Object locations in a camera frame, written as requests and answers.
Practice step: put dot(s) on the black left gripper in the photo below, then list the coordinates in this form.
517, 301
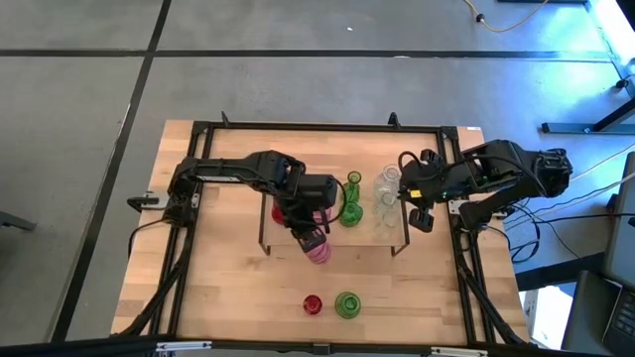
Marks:
305, 218

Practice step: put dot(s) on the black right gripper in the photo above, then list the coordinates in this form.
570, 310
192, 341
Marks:
429, 184

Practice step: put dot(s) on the pink bell-shaped ribbed vase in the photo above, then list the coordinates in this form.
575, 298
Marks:
320, 255

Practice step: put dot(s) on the pink ribbed bottle vase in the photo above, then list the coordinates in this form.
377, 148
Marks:
325, 216

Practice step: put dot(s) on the clear wide-neck glass vase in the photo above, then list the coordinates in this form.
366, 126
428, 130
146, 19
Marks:
392, 178

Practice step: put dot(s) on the small red bulb vase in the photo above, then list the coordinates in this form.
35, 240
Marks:
278, 214

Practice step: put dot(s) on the wide green ribbed glass vase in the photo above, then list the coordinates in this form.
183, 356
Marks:
350, 215

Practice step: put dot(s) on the slim green glass vase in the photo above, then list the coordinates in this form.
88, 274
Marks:
353, 191

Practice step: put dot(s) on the tall red ribbed cylinder vase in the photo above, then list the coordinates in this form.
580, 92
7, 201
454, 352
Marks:
312, 305

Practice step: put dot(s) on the large green diamond-pattern vase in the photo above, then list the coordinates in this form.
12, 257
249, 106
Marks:
347, 305

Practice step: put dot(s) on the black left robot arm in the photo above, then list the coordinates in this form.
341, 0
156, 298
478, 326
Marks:
223, 168

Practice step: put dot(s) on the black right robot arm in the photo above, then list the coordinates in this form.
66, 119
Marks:
511, 166

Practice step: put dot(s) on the wooden shelf with black legs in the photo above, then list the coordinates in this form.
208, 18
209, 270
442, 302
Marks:
367, 235

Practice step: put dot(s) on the grey desk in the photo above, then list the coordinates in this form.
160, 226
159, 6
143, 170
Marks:
585, 317

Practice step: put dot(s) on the black keyboard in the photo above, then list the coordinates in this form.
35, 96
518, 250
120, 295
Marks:
626, 317

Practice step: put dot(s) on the black floor stand foot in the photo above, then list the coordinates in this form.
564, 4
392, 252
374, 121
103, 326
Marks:
15, 220

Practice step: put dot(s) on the black table frame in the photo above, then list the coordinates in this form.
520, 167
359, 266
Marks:
322, 126

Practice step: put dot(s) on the black desk leg frame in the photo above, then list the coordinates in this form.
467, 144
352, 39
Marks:
565, 128

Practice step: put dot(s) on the silver frame bracket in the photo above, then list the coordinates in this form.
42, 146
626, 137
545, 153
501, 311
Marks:
459, 352
183, 345

